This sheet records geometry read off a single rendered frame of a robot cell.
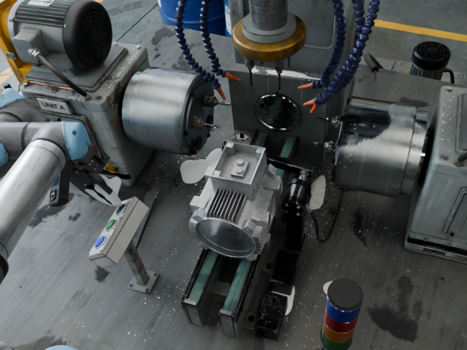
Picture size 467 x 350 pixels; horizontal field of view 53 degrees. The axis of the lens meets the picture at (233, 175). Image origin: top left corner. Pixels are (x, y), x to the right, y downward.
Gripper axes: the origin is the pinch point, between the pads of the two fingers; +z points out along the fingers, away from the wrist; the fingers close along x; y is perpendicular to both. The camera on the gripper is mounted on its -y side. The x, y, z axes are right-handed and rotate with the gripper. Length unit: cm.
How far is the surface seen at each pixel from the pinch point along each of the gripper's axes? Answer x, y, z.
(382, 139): -50, 32, 31
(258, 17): -40, 39, -9
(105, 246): -3.4, -11.6, 1.8
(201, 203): -15.8, 6.3, 12.7
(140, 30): 174, 228, 2
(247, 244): -17.1, 5.6, 29.0
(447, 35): -6, 267, 141
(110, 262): -2.4, -13.5, 5.2
